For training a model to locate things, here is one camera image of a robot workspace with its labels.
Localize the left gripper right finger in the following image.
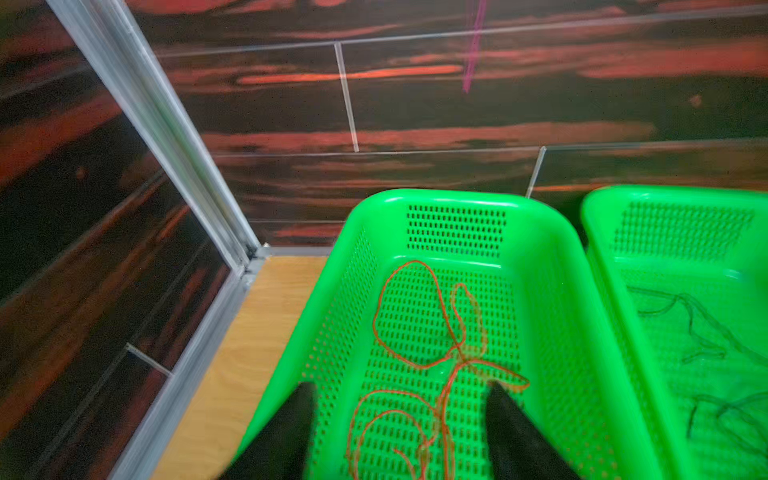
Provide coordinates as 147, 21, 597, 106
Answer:
484, 381, 579, 480

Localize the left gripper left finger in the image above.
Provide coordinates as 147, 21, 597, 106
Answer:
218, 382, 317, 479

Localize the red cable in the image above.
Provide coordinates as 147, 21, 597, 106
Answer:
344, 259, 532, 480

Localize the left green plastic basket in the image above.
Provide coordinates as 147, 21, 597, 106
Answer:
245, 189, 661, 479

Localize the green plastic basket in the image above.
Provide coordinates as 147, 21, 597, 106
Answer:
245, 189, 661, 479
580, 185, 767, 479

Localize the middle green plastic basket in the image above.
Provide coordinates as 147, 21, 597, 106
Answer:
580, 185, 767, 479

